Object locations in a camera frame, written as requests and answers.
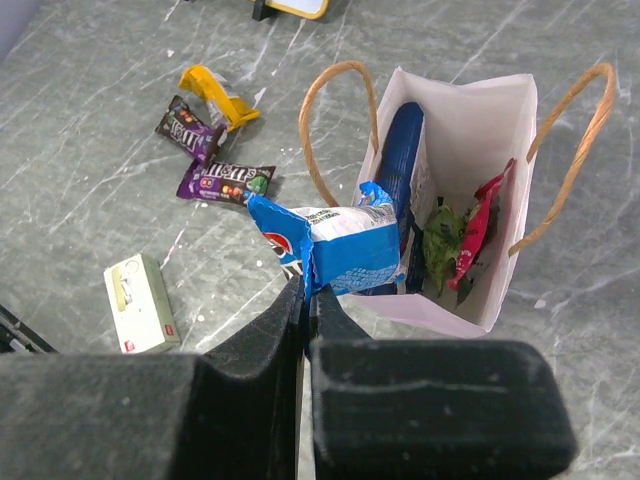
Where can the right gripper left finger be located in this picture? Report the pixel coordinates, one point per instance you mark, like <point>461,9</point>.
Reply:
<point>230,413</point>

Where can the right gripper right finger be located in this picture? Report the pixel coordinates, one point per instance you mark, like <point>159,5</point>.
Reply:
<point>431,409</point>

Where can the blue cookie bar wrapper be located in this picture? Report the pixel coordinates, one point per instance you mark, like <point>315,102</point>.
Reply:
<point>350,249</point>

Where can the green Himalaya candy pouch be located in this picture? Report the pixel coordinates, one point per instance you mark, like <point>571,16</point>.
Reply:
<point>442,239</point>

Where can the blue Burts chips bag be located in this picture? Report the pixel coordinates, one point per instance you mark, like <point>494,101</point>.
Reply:
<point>394,176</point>

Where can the red Himalaya candy pouch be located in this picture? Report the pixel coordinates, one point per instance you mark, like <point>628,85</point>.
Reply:
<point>478,220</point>

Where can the brown purple M&M's pack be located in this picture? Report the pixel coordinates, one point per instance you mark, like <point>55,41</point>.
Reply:
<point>199,140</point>

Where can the pink paper bag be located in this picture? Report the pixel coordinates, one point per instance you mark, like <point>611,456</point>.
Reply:
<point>470,134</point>

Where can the yellow candy bar wrapper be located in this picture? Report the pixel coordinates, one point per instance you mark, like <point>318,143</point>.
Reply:
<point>222,102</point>

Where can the grey Himalaya candy pouch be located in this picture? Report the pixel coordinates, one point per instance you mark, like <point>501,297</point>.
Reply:
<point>477,265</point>

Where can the white green small box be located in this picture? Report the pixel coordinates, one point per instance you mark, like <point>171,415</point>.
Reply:
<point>140,306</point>

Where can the white board with yellow frame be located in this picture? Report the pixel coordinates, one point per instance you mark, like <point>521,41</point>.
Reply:
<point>306,9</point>

